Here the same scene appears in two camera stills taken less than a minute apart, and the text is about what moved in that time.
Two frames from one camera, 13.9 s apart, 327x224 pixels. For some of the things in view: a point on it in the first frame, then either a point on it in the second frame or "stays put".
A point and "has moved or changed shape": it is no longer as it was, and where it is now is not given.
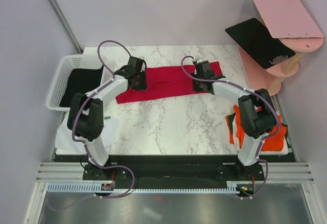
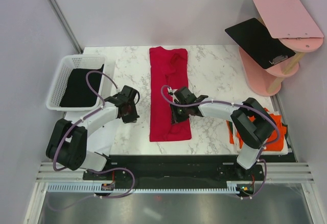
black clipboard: x=253 y=36 stays put
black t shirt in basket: x=80 y=81 stays put
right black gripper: x=195 y=88 → x=175 y=118
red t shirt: x=165 y=81 has moved or changed shape
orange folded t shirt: x=275 y=142 stays put
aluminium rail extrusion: x=61 y=172 stays put
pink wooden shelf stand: x=268 y=81 stays put
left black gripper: x=143 y=86 → x=133 y=118
